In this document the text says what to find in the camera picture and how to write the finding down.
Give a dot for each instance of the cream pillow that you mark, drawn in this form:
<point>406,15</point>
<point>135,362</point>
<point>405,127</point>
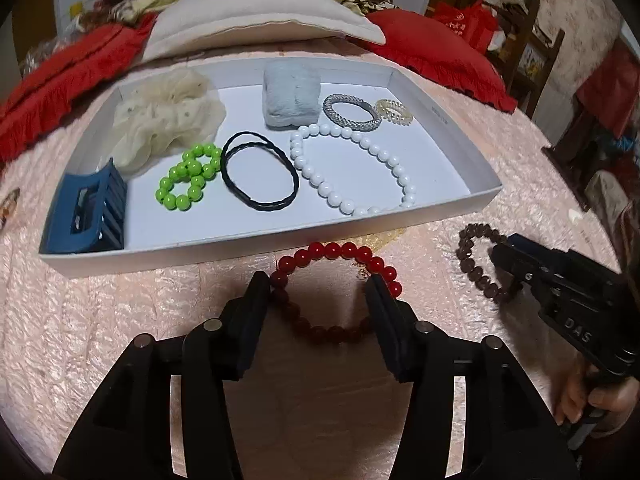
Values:
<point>250,20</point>

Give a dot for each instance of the pink quilted bedspread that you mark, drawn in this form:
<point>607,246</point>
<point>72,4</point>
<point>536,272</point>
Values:
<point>125,340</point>

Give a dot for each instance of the red shopping bag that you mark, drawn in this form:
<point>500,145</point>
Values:
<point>465,25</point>

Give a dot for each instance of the floral curtain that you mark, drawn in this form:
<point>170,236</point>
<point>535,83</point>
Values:
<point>575,10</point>

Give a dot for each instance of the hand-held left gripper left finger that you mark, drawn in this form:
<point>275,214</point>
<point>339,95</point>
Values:
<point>252,315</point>

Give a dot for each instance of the red cloth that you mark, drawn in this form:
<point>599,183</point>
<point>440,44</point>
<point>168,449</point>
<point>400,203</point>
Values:
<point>615,90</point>

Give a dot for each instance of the blue hair claw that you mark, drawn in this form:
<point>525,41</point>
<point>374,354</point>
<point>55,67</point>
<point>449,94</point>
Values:
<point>105,205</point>

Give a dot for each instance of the small brown patterned object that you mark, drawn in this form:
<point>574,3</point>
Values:
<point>9,207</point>

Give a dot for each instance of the wooden chair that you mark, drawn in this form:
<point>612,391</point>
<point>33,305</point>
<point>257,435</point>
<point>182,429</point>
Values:
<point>542,55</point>

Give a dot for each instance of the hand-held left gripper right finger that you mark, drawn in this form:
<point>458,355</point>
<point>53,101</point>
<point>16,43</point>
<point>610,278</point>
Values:
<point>385,320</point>

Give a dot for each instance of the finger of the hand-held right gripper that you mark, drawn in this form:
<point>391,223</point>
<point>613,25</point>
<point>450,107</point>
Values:
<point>525,246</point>
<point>520,270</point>

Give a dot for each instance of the cream ruffled scrunchie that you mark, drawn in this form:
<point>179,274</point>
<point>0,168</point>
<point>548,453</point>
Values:
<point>160,115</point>

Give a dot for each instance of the white cardboard box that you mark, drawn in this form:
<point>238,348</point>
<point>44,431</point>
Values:
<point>240,230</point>

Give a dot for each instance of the person's right hand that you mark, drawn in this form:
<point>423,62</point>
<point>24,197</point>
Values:
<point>575,390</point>

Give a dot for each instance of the red ruffled pillow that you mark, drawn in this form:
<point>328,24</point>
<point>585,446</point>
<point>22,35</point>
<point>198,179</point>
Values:
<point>75,75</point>
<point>440,55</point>

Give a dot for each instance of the grey fluffy scrunchie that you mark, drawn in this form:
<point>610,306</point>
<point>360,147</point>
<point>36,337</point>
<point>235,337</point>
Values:
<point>290,92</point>

